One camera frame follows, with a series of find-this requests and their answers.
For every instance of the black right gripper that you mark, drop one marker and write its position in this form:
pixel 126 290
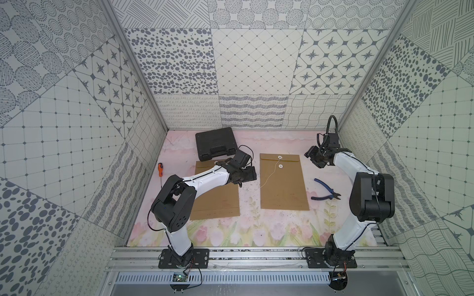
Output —
pixel 310 153

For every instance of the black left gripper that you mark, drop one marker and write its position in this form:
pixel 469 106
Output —
pixel 244 174

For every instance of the brown kraft file bag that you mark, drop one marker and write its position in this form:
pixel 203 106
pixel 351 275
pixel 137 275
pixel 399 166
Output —
pixel 220 202
pixel 282 183

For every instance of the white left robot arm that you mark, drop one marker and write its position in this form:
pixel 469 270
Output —
pixel 174 203

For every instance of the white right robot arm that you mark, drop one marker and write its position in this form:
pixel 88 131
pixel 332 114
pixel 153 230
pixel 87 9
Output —
pixel 372 198

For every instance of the black plastic tool case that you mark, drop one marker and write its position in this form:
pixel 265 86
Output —
pixel 215 143

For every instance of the orange handled screwdriver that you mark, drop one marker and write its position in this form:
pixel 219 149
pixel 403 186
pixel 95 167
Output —
pixel 161 172

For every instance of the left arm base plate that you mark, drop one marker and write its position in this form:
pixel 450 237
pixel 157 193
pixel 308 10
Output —
pixel 198 258

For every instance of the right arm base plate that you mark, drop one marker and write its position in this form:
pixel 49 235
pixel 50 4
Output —
pixel 322 258

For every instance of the aluminium mounting rail frame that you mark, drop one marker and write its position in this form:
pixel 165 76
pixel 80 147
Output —
pixel 378 258

